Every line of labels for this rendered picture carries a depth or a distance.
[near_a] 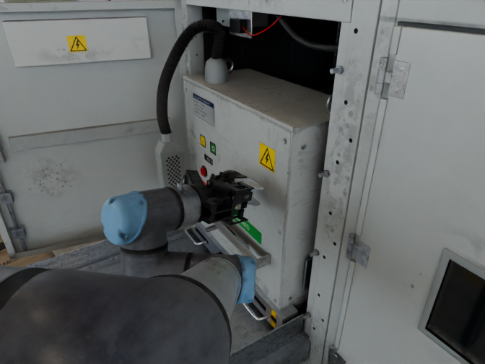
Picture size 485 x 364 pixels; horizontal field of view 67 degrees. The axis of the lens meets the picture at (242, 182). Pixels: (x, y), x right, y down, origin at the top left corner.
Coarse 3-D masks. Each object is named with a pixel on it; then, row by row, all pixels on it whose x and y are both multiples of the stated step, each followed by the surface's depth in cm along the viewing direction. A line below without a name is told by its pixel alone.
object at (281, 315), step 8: (200, 224) 120; (200, 232) 120; (208, 232) 116; (208, 240) 115; (216, 240) 112; (208, 248) 117; (216, 248) 111; (256, 288) 95; (256, 296) 95; (264, 296) 92; (256, 304) 96; (264, 304) 92; (272, 304) 90; (264, 312) 93; (280, 312) 88; (288, 312) 88; (296, 312) 88; (280, 320) 87; (288, 320) 88
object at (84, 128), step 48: (144, 0) 100; (0, 48) 93; (48, 48) 95; (96, 48) 99; (144, 48) 104; (0, 96) 98; (48, 96) 102; (96, 96) 107; (144, 96) 112; (0, 144) 103; (48, 144) 107; (96, 144) 114; (144, 144) 119; (0, 192) 108; (48, 192) 115; (96, 192) 121; (48, 240) 122; (96, 240) 126
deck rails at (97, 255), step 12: (108, 240) 115; (168, 240) 124; (72, 252) 110; (84, 252) 112; (96, 252) 114; (108, 252) 116; (120, 252) 119; (36, 264) 105; (48, 264) 107; (60, 264) 109; (72, 264) 111; (84, 264) 113; (96, 264) 114; (288, 324) 87; (300, 324) 90; (264, 336) 83; (276, 336) 86; (288, 336) 89; (240, 348) 80; (252, 348) 82; (264, 348) 85; (276, 348) 88; (228, 360) 79; (240, 360) 82; (252, 360) 85
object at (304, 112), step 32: (224, 96) 84; (256, 96) 85; (288, 96) 85; (320, 96) 85; (288, 128) 67; (320, 128) 70; (320, 160) 74; (288, 192) 72; (320, 192) 78; (288, 224) 76; (288, 256) 81; (288, 288) 86
